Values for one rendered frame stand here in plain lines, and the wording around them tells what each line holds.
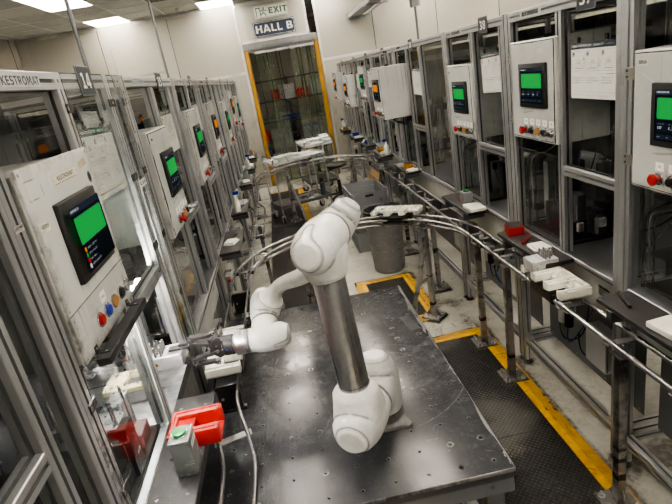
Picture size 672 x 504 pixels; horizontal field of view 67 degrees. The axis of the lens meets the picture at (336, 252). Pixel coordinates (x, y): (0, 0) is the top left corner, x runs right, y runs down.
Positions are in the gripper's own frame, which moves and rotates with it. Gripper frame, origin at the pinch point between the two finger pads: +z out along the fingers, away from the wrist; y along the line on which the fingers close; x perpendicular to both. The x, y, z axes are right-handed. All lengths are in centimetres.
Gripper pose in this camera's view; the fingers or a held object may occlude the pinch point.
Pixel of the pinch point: (179, 354)
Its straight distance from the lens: 199.8
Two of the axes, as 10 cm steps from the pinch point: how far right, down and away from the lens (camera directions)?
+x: 1.2, 3.1, -9.4
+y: -1.5, -9.3, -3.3
